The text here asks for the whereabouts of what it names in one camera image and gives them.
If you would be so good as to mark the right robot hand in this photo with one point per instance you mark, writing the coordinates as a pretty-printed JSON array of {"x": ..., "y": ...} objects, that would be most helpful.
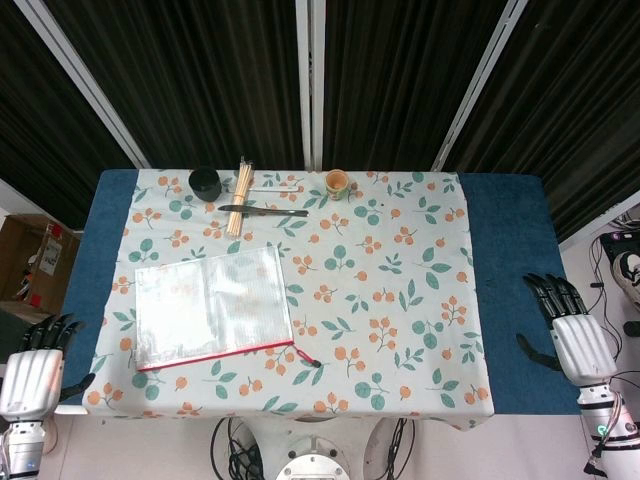
[{"x": 582, "y": 345}]

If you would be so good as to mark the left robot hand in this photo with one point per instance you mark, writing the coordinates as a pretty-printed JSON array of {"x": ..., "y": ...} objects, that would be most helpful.
[{"x": 30, "y": 380}]

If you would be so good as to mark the clear zip pouch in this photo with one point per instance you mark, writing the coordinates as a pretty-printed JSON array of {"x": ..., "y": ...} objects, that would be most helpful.
[{"x": 210, "y": 305}]

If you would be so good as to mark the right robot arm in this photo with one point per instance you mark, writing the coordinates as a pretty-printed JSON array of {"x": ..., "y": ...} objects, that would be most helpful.
[{"x": 607, "y": 420}]

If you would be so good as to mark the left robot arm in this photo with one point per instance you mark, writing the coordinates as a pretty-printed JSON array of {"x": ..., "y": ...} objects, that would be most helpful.
[{"x": 22, "y": 447}]

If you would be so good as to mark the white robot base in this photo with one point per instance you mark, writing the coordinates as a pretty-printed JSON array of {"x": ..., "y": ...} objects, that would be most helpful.
[{"x": 312, "y": 462}]

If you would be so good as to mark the black and white shoe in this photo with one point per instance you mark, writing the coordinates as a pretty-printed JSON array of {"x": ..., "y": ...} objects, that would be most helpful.
[{"x": 629, "y": 272}]

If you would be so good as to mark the cardboard box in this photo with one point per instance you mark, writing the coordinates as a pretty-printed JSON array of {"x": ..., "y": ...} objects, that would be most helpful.
[{"x": 35, "y": 260}]

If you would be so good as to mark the blue table cover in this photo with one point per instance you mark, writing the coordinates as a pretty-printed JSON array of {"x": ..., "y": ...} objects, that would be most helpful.
[{"x": 515, "y": 240}]

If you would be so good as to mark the floral print tablecloth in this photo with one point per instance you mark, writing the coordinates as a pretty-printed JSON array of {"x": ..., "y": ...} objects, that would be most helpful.
[{"x": 360, "y": 280}]

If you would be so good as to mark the black cup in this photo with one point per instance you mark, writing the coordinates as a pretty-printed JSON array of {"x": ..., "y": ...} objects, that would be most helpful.
[{"x": 205, "y": 186}]

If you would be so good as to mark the bundle of bamboo skewers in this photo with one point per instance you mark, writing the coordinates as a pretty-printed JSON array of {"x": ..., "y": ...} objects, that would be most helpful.
[{"x": 239, "y": 200}]

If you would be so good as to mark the white pen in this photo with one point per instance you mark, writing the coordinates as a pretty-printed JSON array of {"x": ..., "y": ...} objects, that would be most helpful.
[{"x": 275, "y": 190}]

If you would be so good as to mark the white partition frame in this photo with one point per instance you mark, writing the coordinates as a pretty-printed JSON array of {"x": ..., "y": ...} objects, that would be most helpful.
[
  {"x": 310, "y": 80},
  {"x": 85, "y": 80},
  {"x": 480, "y": 80}
]

